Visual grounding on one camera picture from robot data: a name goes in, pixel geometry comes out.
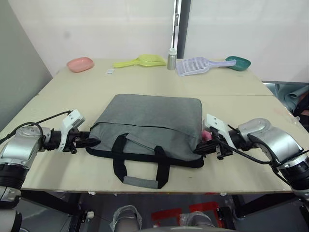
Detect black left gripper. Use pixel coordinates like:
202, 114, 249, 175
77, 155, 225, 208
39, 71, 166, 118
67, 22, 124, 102
63, 129, 101, 155

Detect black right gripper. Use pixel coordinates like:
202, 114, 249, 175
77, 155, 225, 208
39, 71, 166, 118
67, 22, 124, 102
194, 130, 234, 161

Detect pink computer mouse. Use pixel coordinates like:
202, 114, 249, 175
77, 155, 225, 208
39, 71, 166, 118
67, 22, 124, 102
201, 130, 213, 143

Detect grey laptop bag black handles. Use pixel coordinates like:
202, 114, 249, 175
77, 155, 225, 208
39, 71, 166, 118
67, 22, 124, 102
85, 93, 205, 190

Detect plastic-wrapped rounded shape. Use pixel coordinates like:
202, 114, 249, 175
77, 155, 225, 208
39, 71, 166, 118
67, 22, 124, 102
109, 204, 143, 232
179, 211, 216, 232

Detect pink plastic bowl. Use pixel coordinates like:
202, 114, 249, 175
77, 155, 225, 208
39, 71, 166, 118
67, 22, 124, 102
67, 57, 95, 73

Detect lavender slotted litter scoop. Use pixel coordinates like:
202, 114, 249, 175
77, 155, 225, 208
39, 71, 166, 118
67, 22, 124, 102
175, 57, 236, 78

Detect green plastic bowl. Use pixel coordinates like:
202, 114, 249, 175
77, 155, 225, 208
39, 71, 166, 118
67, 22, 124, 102
225, 56, 252, 73

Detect silver bottle white cap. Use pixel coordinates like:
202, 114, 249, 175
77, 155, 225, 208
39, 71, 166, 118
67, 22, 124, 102
167, 48, 178, 71

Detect yellow plastic scoop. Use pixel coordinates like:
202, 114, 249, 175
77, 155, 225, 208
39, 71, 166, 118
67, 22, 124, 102
112, 54, 168, 69

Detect teal grey cloth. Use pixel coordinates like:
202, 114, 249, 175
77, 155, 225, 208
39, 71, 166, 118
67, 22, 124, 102
274, 83, 309, 116

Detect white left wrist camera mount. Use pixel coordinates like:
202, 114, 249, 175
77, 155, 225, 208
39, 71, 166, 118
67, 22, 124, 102
57, 109, 86, 152

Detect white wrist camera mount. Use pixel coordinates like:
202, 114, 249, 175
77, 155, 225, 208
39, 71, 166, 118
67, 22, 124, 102
203, 113, 233, 151
57, 109, 86, 152

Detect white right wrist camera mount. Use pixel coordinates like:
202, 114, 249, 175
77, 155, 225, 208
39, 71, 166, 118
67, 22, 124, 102
203, 113, 233, 151

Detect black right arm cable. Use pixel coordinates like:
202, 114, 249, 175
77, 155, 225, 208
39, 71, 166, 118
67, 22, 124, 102
211, 124, 309, 168

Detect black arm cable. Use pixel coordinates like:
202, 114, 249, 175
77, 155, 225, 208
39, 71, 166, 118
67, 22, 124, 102
211, 124, 309, 168
0, 110, 73, 145

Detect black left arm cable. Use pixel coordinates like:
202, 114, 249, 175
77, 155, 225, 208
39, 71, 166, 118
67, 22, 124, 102
0, 110, 73, 145

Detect grey metal post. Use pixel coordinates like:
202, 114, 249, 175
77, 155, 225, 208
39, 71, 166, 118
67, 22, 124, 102
170, 0, 192, 59

